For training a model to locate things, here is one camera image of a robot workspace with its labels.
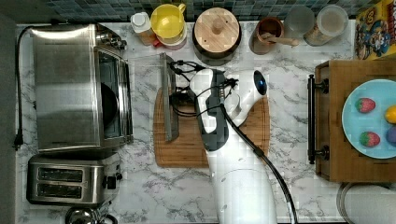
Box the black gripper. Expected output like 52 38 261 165
169 91 196 116

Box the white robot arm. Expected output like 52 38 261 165
188 68 276 224

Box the stainless steel toaster oven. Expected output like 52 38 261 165
32 23 133 153

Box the bamboo cutting board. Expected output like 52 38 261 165
153 90 270 168

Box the wooden lid black canister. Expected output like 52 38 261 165
192 7 242 65

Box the yellow measuring cup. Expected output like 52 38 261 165
150 4 186 39

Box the white cap spice bottle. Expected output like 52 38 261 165
131 12 156 46

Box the wooden pestle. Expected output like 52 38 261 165
262 33 299 47

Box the copper cup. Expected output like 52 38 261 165
248 17 284 55

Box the stainless steel two-slot toaster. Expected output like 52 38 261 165
26 153 122 207

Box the steel kettle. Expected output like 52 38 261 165
65 206 119 224

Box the clear lidded jar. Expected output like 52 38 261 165
304 5 348 47

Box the light blue plate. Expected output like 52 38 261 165
342 79 396 160

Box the wooden serving tray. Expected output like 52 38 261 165
313 60 395 183

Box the upper toy strawberry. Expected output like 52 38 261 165
355 98 376 113

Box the toy strawberry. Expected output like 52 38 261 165
355 98 376 113
360 132 380 147

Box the lower toy strawberry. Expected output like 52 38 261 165
360 132 380 147

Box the yellow cereal box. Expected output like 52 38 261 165
354 0 396 60

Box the yellow toy lemon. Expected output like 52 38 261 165
384 105 396 124

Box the purple toy fruit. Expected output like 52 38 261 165
386 126 396 144

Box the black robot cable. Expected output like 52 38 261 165
167 59 299 224

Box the black tray handle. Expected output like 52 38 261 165
307 75 330 164

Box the black oven power cord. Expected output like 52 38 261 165
12 25 35 151

